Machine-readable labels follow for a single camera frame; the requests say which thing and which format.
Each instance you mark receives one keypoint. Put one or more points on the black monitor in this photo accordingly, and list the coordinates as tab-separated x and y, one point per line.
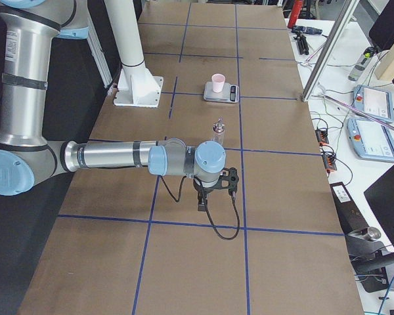
380	197

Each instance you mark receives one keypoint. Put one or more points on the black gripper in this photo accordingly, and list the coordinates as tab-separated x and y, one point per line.
205	191

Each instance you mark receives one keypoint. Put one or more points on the upper teach pendant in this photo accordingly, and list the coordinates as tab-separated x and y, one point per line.
375	102

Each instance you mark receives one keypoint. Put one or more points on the teach pendant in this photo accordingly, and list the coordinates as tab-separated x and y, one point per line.
370	140
375	102

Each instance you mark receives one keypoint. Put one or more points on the red fire extinguisher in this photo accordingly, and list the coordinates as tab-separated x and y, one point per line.
294	15

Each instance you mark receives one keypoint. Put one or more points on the black camera tripod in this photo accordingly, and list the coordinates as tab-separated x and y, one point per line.
300	37

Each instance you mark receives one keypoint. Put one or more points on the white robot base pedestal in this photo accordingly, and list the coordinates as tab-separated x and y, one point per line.
136	86

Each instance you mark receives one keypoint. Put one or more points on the aluminium camera post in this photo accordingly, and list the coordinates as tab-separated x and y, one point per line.
336	32

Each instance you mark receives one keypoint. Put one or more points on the black box with label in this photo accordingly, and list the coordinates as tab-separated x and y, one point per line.
349	215

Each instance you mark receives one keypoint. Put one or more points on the grey spray bottle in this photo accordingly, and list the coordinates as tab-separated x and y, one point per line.
362	63

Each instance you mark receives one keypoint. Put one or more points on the orange black connector block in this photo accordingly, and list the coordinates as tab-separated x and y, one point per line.
327	152

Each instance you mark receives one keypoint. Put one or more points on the digital kitchen scale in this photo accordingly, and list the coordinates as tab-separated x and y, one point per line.
229	94

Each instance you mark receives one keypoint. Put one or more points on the lower teach pendant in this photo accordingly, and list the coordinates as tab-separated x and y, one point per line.
370	140

